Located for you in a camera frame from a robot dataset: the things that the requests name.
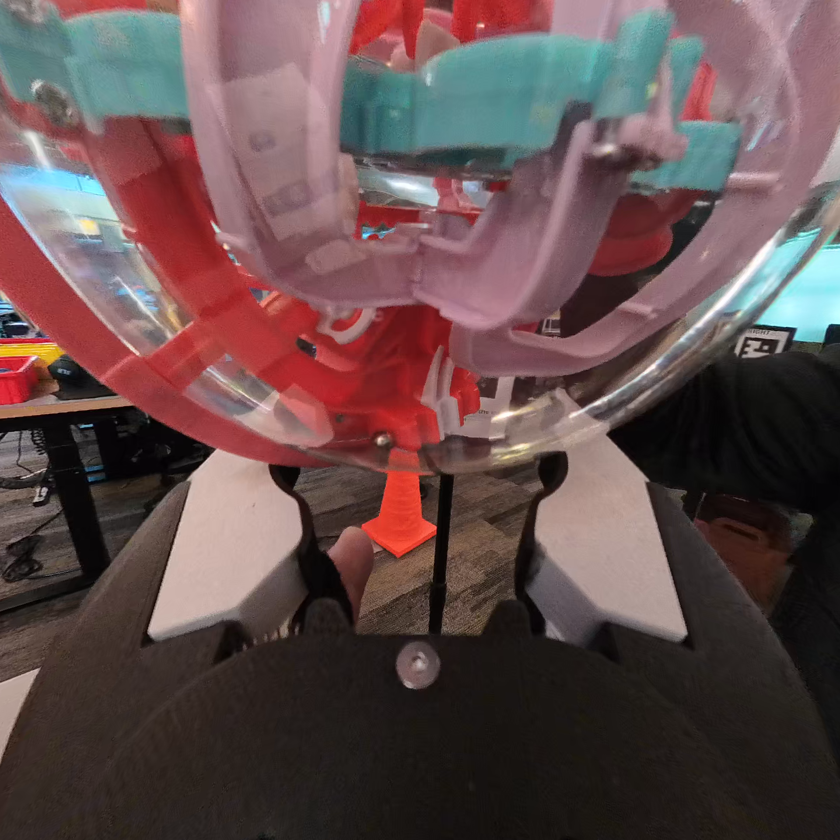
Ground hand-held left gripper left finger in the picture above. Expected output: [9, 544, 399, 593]
[146, 449, 319, 644]

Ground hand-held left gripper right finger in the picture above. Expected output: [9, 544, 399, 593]
[515, 435, 690, 648]

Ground clear maze ball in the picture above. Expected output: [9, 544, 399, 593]
[0, 0, 840, 473]

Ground person's left hand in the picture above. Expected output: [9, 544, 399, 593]
[326, 526, 377, 622]

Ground brown box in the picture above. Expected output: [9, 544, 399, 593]
[696, 499, 795, 605]

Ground wooden desk with black legs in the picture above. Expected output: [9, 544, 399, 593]
[0, 394, 139, 592]

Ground black pole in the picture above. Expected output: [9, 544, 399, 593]
[430, 472, 455, 634]

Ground orange cone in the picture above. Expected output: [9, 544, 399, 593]
[361, 469, 437, 559]

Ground black device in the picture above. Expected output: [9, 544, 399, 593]
[49, 354, 116, 400]

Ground red bin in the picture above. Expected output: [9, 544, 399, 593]
[0, 354, 40, 404]

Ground black floor cables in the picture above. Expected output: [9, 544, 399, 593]
[0, 518, 73, 585]

